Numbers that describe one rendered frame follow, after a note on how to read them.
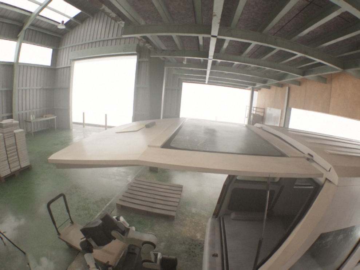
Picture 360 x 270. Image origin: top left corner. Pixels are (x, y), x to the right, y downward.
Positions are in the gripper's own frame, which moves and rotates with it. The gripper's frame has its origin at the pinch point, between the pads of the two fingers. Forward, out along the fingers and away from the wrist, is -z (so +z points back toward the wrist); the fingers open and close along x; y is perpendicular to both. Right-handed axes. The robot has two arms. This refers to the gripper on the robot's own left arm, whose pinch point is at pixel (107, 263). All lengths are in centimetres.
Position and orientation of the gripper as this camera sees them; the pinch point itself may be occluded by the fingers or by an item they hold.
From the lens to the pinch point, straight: 220.5
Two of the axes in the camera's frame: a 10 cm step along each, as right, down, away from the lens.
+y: 9.8, 1.2, -1.6
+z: -1.8, 2.1, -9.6
